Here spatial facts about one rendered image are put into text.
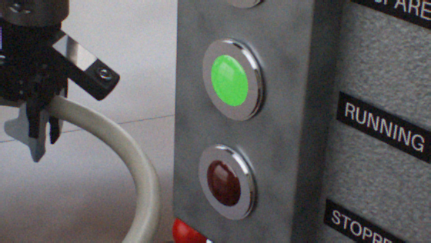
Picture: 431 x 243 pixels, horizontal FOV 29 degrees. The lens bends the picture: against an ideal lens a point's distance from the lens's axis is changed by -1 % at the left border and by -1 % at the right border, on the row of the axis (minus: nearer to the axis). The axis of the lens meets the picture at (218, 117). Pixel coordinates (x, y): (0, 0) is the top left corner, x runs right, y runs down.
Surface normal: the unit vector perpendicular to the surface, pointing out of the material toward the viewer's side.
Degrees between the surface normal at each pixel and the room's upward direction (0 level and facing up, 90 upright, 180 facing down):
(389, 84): 90
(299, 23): 90
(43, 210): 0
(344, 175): 90
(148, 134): 0
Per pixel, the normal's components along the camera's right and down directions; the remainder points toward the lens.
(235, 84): -0.39, 0.33
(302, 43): -0.73, 0.29
